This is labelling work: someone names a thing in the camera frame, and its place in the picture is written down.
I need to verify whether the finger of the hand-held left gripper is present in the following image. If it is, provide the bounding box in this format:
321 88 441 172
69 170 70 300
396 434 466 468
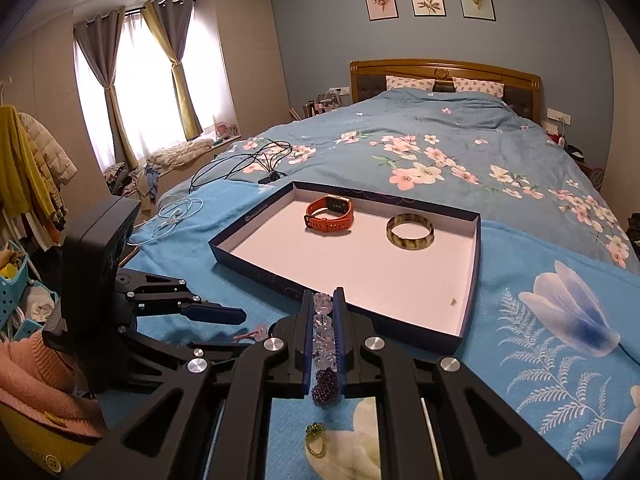
117 329 253 387
115 267 247 332

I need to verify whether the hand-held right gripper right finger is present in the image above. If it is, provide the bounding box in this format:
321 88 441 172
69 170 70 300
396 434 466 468
332 287 583 480

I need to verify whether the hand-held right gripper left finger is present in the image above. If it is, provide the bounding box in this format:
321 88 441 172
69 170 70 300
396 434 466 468
62 289 314 480

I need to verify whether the clear crystal bead bracelet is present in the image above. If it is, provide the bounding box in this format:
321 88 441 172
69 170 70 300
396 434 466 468
312 292 335 367

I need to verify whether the green bead chain bracelet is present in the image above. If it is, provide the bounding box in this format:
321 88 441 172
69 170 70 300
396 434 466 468
305 422 327 457

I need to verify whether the dark blue cardboard box tray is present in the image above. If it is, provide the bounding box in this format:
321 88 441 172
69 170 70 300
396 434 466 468
208 181 482 356

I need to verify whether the person's left forearm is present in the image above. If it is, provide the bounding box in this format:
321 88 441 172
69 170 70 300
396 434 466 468
0 332 108 438

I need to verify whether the pile of mixed clothes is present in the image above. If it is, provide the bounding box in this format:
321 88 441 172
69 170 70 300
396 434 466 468
105 162 161 211

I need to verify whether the light blue plastic basket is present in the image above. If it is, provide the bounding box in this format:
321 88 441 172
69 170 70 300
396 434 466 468
0 240 43 346

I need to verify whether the hanging beige puffer jacket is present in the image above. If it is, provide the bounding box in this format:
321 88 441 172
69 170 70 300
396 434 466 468
17 112 78 211

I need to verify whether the olive striped bangle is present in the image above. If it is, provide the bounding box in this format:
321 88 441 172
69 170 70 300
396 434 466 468
386 213 435 251

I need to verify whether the hanging yellow sweater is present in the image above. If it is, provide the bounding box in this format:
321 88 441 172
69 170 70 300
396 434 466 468
0 105 53 221

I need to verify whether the orange smart watch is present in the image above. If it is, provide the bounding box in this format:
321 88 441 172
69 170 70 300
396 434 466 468
304 194 356 233

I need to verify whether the white crumpled bedding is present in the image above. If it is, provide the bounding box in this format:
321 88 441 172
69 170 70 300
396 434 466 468
147 140 213 168

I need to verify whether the person's yellow jacket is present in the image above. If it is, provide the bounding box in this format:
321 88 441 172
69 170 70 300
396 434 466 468
0 400 107 480

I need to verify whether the white sheer curtain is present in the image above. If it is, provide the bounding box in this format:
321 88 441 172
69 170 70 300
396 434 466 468
75 10 221 171

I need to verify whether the bright blue floral blanket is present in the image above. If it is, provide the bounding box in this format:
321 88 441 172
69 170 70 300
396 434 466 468
120 177 640 480

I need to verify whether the grey and yellow curtain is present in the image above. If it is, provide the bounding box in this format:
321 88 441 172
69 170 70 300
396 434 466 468
141 0 203 141
74 7 138 171

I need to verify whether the grey-blue floral duvet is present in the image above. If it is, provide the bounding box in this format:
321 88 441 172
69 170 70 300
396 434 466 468
160 87 640 273

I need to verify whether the white dotted pillow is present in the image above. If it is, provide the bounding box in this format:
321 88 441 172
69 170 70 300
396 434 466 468
452 77 506 98
386 75 436 93

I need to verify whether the wooden bed headboard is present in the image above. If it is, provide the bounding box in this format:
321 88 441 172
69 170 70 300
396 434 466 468
349 59 543 123

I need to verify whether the framed pink flower picture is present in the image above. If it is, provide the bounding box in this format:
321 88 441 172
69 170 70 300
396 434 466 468
363 0 401 22

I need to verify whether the framed green leaf picture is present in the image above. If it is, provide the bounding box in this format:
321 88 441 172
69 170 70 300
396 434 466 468
456 0 496 22

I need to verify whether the white cable bundle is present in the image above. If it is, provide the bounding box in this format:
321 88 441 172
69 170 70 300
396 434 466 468
135 197 203 243

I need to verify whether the black cable bundle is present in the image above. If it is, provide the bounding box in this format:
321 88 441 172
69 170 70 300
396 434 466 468
190 140 293 193

